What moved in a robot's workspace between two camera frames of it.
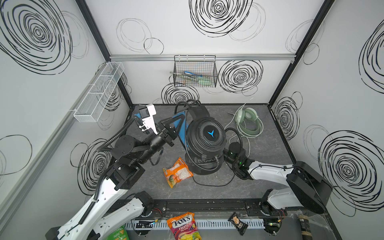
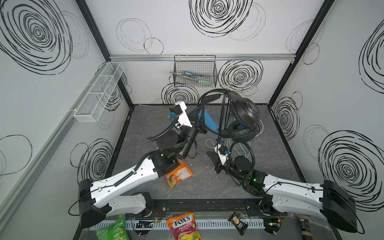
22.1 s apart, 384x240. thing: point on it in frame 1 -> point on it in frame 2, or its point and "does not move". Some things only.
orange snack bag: (178, 172) does not move
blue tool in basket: (191, 73) does not move
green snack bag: (120, 234) does not move
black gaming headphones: (206, 138) -> (246, 118)
